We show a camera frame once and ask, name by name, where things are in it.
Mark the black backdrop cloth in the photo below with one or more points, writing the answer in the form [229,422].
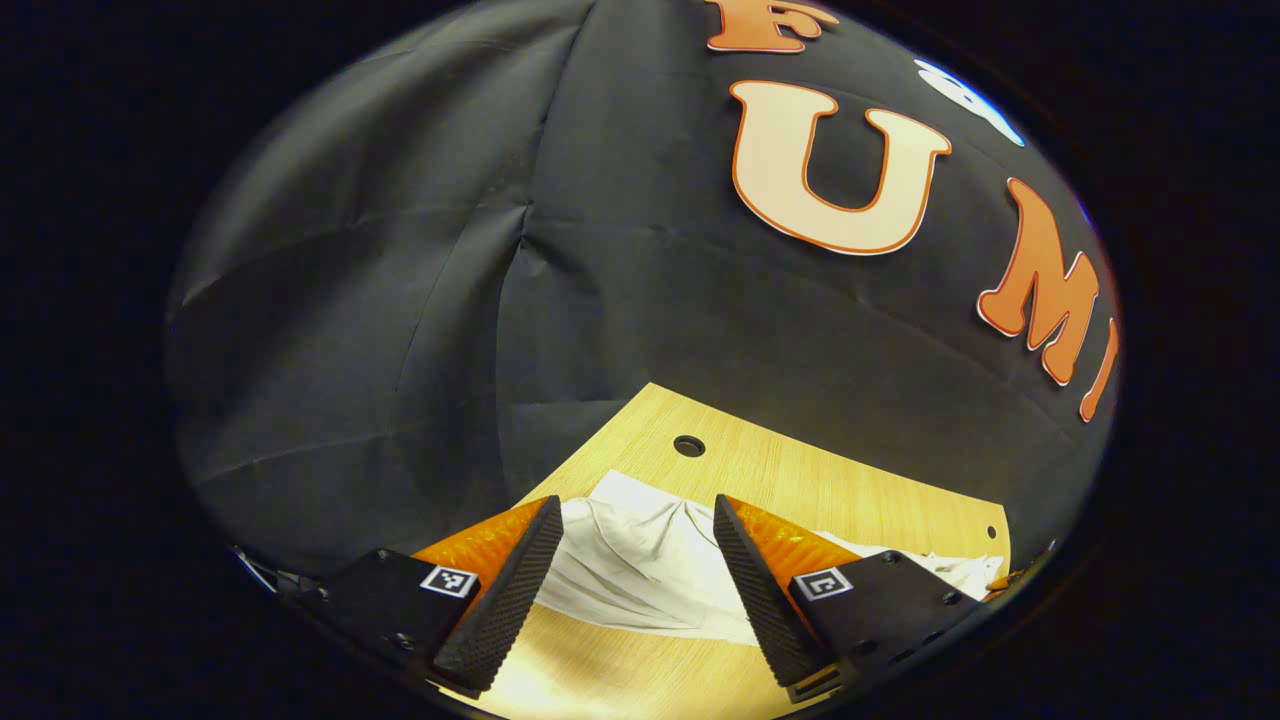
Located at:
[400,300]

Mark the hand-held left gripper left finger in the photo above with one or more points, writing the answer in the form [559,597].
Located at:
[515,600]

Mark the white jeans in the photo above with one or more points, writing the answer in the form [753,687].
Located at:
[650,570]

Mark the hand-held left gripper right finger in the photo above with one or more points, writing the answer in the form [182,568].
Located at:
[765,600]

